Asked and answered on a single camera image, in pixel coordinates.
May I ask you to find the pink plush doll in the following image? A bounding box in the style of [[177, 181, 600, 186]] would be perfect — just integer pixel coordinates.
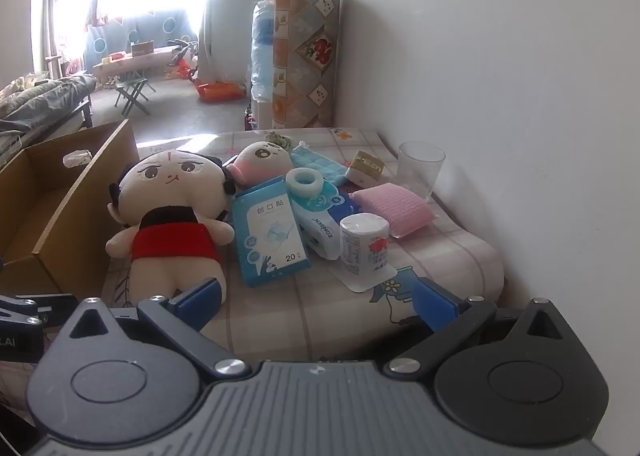
[[226, 139, 294, 190]]

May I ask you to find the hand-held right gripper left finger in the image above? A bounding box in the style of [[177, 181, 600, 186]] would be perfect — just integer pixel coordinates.
[[60, 277, 253, 383]]

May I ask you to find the folding stool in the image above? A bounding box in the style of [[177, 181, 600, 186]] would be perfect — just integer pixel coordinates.
[[114, 78, 157, 117]]

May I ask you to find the grey blanket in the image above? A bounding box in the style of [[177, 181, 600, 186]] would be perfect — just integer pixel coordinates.
[[0, 74, 97, 134]]

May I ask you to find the large cardboard box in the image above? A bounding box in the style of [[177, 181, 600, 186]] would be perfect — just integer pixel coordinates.
[[0, 119, 142, 296]]

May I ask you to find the white water dispenser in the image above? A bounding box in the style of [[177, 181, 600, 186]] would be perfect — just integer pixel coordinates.
[[249, 91, 275, 132]]

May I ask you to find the blue bandage box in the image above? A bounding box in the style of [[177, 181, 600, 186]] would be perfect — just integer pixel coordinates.
[[231, 175, 312, 288]]

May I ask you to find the blue circle-print cloth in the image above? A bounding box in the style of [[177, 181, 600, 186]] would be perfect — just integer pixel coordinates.
[[82, 12, 195, 71]]

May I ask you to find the white yogurt cup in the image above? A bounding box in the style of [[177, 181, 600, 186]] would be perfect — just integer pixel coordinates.
[[333, 212, 402, 294]]

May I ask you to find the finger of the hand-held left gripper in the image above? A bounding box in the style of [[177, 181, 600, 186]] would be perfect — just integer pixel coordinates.
[[0, 294, 45, 328]]

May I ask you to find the pink scrub sponge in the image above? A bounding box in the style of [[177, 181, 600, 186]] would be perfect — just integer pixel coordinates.
[[348, 181, 440, 240]]

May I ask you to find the blue quilted cloth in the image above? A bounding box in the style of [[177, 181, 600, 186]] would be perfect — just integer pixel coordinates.
[[290, 142, 352, 187]]

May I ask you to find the large blue water bottle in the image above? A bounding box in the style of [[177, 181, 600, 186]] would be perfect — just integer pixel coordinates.
[[249, 0, 277, 98]]

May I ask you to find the orange bag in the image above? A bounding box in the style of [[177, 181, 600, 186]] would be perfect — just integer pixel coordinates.
[[194, 80, 247, 102]]

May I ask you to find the white blue wet wipes pack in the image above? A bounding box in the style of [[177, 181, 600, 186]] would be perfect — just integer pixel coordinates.
[[292, 181, 364, 262]]

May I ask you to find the folding table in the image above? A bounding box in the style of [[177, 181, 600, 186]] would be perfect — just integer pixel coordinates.
[[92, 46, 175, 87]]

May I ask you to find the metal frame bed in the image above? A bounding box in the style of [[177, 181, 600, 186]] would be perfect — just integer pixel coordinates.
[[0, 73, 97, 149]]

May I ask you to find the rolled patterned mat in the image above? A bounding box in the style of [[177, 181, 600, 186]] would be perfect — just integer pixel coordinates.
[[272, 0, 342, 130]]

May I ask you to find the clear plastic cup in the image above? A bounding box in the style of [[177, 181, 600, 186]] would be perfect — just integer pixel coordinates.
[[397, 141, 446, 203]]

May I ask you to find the white tape ring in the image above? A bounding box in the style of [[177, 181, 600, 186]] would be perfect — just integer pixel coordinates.
[[285, 167, 326, 198]]

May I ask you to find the green floral scrunchie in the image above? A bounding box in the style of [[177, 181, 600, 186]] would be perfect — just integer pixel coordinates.
[[264, 130, 297, 150]]

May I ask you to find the small white gold-label box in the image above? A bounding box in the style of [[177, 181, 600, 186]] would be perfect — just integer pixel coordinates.
[[345, 150, 386, 189]]

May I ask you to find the big-headed doll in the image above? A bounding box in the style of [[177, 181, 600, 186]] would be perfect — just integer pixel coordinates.
[[106, 146, 237, 306]]

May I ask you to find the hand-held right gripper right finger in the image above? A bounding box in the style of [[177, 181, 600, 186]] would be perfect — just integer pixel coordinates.
[[382, 277, 571, 380]]

